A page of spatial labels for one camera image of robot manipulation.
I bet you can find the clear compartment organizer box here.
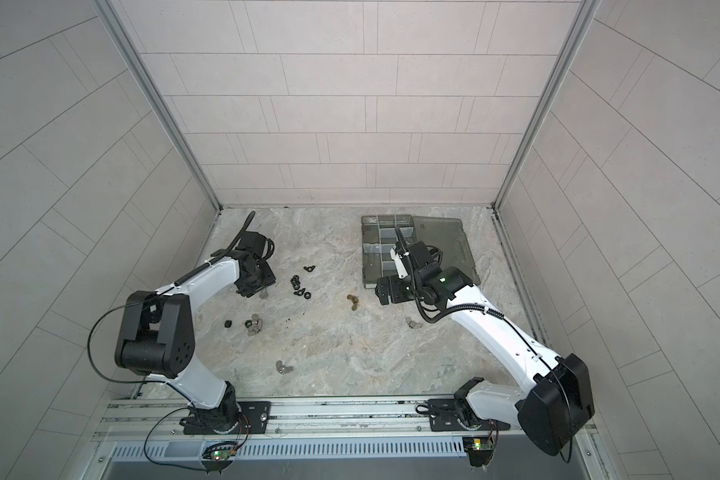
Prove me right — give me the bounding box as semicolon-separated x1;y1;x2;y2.
360;214;482;290

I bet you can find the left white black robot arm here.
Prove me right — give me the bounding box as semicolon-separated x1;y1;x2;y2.
114;231;275;433

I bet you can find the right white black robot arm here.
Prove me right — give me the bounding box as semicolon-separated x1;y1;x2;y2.
375;237;595;460

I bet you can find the brass wing nuts pair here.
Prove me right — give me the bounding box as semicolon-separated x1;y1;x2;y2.
347;294;359;311

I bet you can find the silver wing nut right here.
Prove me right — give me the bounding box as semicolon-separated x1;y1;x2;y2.
405;317;423;330

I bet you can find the silver wing nut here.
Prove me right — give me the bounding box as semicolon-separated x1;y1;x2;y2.
276;360;294;375
405;317;423;330

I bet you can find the silver wing nut front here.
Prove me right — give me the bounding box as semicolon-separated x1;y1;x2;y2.
276;360;294;375

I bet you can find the right controller board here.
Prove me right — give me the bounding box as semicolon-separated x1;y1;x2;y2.
462;437;496;469

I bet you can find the controller board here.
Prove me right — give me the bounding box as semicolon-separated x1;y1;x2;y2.
201;441;240;475
462;437;496;469

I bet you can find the left controller board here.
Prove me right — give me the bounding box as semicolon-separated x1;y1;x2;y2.
201;441;240;475

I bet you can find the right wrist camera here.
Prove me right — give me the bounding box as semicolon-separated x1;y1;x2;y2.
390;248;409;279

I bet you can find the left black cable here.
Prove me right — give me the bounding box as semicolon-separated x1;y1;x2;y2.
173;210;257;286

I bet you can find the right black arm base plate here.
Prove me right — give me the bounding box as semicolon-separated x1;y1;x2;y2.
415;399;511;432

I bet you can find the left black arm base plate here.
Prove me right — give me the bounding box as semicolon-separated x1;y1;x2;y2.
179;401;272;435

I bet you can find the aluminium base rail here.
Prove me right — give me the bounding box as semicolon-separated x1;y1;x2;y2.
95;392;595;463

